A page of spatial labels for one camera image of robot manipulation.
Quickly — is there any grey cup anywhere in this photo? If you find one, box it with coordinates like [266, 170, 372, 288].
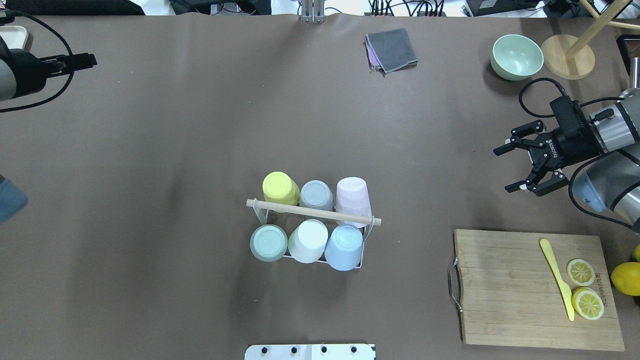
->
[299, 179, 334, 212]

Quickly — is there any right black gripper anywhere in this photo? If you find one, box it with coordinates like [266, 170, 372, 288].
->
[493, 96, 603, 196]

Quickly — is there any yellow plastic knife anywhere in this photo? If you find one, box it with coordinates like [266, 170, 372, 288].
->
[539, 238, 575, 322]

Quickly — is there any lower lemon slice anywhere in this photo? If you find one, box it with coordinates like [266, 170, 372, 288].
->
[571, 286, 605, 321]

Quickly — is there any whole yellow lemon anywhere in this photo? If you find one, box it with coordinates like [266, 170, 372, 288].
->
[610, 262, 640, 297]

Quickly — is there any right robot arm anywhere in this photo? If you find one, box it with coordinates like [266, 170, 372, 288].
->
[494, 93, 639, 233]

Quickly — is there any white wire cup rack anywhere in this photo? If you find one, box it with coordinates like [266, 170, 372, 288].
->
[246, 198, 382, 243]

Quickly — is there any lemon slice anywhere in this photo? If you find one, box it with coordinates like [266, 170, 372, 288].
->
[566, 259, 595, 287]
[571, 286, 605, 321]

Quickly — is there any wooden mug tree stand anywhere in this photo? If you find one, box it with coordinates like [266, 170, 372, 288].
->
[541, 0, 640, 80]

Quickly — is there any white cup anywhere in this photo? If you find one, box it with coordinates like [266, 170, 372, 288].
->
[288, 219, 329, 264]

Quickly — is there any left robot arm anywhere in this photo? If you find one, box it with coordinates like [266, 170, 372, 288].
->
[0, 8, 98, 113]

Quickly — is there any blue cup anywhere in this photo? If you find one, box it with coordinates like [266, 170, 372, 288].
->
[324, 224, 364, 271]

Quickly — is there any green lime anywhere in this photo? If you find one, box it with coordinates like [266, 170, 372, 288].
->
[631, 244, 640, 262]

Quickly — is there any wooden cutting board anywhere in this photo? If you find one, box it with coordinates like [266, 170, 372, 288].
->
[454, 228, 625, 352]

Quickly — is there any beige tray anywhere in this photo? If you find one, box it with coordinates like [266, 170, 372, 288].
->
[0, 25, 29, 50]

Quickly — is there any metal scoop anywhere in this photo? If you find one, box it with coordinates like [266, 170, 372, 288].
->
[627, 57, 640, 94]

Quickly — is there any yellow cup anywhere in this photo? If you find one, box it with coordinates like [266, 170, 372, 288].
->
[262, 171, 300, 207]

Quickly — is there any grey folded cloth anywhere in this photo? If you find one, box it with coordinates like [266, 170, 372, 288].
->
[365, 28, 418, 75]

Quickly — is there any upper lemon slice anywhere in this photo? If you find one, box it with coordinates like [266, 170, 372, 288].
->
[566, 259, 595, 287]

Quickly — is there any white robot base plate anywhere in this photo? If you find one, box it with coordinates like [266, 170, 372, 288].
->
[244, 343, 377, 360]

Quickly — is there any light green bowl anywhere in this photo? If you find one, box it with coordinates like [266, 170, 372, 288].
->
[490, 34, 544, 81]

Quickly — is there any green cup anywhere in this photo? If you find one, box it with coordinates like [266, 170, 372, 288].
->
[249, 224, 288, 262]

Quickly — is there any pink cup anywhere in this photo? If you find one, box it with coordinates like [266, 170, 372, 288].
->
[334, 177, 372, 223]

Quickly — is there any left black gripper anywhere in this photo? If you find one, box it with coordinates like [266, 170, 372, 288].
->
[10, 48, 98, 96]

